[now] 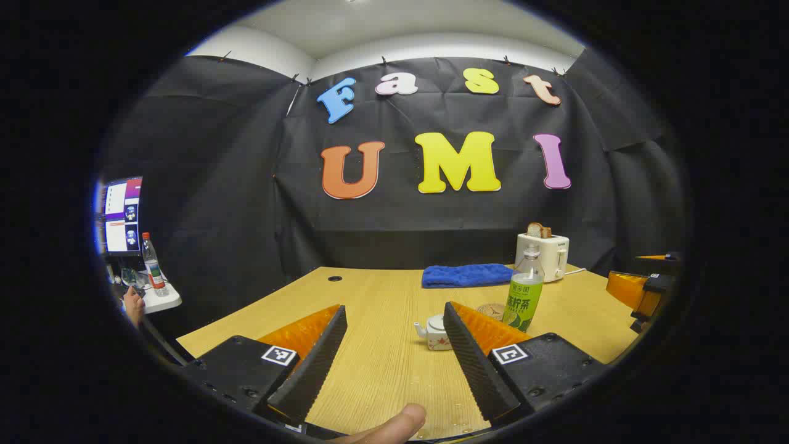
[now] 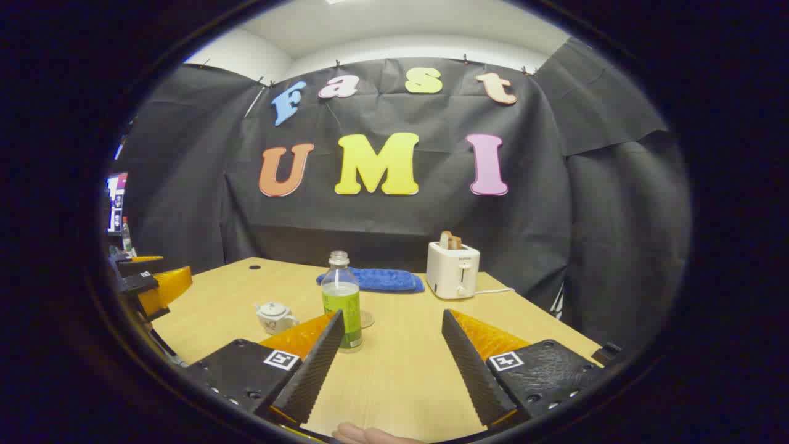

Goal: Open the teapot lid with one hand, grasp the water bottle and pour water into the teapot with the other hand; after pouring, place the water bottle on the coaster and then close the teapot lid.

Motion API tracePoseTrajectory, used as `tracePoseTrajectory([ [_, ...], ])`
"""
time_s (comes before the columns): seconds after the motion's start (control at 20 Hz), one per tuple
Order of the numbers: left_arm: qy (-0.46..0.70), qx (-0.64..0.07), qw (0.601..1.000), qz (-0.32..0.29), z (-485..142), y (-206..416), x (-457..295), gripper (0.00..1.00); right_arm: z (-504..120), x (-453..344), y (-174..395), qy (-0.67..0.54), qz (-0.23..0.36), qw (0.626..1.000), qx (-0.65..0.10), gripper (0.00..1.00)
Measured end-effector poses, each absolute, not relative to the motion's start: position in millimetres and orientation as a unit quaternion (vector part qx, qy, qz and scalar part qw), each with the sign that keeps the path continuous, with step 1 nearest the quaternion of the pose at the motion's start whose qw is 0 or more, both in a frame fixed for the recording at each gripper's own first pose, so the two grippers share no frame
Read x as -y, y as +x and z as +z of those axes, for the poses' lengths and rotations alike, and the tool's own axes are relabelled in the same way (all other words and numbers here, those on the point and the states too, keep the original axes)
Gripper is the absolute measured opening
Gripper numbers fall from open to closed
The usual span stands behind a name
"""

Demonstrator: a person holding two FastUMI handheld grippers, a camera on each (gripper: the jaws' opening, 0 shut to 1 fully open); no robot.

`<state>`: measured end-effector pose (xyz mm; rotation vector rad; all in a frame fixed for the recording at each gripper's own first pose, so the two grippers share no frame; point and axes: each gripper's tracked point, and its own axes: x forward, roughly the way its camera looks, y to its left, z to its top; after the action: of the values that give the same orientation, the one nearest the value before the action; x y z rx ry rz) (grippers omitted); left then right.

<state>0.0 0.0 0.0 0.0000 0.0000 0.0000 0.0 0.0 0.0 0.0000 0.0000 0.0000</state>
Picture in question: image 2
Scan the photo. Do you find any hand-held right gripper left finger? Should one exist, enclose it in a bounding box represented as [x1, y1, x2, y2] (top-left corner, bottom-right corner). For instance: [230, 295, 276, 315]
[184, 310, 346, 429]

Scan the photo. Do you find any blue towel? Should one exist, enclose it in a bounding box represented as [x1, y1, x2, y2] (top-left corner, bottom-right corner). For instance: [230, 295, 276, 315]
[316, 268, 426, 294]

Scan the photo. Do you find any green label water bottle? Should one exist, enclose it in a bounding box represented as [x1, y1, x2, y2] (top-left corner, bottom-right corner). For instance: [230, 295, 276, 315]
[321, 251, 363, 353]

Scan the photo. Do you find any computer monitor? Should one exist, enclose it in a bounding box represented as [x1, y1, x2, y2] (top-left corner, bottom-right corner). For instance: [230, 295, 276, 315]
[106, 171, 129, 235]

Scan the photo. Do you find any white toaster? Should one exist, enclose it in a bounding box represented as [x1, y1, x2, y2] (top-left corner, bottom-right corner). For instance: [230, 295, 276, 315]
[426, 241, 481, 300]

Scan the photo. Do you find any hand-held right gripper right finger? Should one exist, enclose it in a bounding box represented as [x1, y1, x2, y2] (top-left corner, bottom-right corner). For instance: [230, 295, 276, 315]
[441, 308, 608, 430]

